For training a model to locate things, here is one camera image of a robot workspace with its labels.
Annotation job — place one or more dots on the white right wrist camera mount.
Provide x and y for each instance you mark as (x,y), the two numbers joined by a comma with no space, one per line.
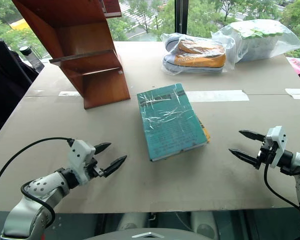
(277,142)

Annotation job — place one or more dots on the orange canvas sneaker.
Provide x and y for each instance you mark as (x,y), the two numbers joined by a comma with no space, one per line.
(202,60)
(197,46)

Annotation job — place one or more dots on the pink printed paper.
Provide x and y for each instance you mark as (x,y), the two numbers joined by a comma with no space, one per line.
(297,65)

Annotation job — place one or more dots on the black window frame post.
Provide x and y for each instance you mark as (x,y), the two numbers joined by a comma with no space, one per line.
(181,17)

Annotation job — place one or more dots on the brown wooden bookshelf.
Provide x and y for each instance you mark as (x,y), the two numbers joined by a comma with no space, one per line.
(97,85)

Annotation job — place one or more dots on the short white tape strip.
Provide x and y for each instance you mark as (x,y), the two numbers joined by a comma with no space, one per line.
(68,93)
(297,93)

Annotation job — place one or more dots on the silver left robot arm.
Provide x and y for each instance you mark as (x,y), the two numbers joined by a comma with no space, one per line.
(40,185)

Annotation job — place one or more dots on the grey rounded shape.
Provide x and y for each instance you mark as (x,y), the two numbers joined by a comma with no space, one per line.
(132,220)
(203,223)

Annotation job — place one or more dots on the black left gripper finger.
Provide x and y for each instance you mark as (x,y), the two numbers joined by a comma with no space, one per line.
(115,166)
(102,148)

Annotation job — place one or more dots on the long white tape strip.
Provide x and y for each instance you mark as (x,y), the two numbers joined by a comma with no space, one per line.
(215,96)

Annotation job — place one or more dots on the white green packaged goods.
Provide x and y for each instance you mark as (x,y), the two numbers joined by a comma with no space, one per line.
(260,45)

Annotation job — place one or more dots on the teal plastic-wrapped book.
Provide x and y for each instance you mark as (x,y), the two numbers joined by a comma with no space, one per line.
(170,120)

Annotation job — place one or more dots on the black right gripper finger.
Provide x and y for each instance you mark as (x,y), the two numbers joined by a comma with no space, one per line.
(243,156)
(253,136)

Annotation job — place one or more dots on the clear plastic shoe bag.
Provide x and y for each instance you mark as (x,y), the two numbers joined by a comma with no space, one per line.
(230,50)

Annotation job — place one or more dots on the bagged white-green item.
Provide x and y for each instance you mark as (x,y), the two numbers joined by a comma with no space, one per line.
(290,40)

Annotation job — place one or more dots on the clear bottle with black cap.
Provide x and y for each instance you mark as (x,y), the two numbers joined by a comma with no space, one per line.
(31,58)

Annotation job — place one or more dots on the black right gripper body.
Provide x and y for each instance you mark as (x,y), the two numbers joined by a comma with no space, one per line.
(265,152)

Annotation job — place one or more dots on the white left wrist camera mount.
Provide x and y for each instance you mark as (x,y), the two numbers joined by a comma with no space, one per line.
(79,157)

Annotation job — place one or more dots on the silver robot torso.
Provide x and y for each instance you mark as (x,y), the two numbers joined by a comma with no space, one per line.
(150,235)

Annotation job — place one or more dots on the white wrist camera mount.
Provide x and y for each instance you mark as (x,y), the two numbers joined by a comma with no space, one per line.
(79,157)
(277,142)

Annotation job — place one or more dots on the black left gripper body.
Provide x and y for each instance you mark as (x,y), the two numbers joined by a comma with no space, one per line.
(93,171)

